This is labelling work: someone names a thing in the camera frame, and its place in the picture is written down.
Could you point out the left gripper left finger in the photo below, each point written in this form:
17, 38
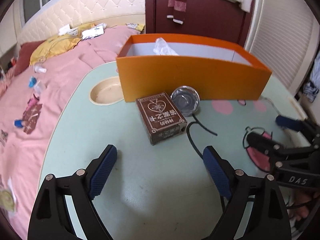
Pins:
50, 218

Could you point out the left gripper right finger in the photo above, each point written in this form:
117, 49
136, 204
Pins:
268, 218

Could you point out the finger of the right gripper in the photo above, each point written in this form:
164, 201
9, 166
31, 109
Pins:
289, 123
264, 145

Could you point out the brown playing card box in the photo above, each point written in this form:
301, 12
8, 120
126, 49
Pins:
161, 118

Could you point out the white fluffy cloth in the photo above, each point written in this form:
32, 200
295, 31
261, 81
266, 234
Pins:
162, 48

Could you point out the person right hand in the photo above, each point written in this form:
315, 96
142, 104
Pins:
302, 197

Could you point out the clear cup with lime lid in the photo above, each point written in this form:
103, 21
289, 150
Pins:
8, 198

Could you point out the orange cardboard box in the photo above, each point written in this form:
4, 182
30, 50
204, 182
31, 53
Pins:
216, 69

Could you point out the blue cap small bottle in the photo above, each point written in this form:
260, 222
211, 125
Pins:
19, 123

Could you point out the brown snowflake card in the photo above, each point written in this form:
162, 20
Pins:
30, 118

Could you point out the mint green lap table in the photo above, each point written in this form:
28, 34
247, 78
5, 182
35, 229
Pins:
161, 191

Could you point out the pink hair clip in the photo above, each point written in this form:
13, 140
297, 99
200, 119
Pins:
32, 102

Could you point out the pink bed quilt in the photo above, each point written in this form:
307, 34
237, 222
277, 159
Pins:
22, 154

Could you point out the clear small bottle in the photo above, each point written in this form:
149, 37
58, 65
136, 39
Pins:
39, 87

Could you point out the light blue small toy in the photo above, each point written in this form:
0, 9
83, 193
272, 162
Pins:
32, 82

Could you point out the dark red wooden door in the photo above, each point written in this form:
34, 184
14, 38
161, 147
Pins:
219, 19

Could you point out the striped red scarf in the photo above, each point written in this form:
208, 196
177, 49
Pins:
176, 10

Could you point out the dark red pillow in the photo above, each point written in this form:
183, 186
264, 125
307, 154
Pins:
24, 56

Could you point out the yellow pillow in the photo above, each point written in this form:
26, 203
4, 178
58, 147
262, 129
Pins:
57, 45

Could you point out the white charger plug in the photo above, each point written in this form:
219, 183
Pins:
68, 30

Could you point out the cream tufted headboard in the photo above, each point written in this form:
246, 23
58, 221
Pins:
47, 22

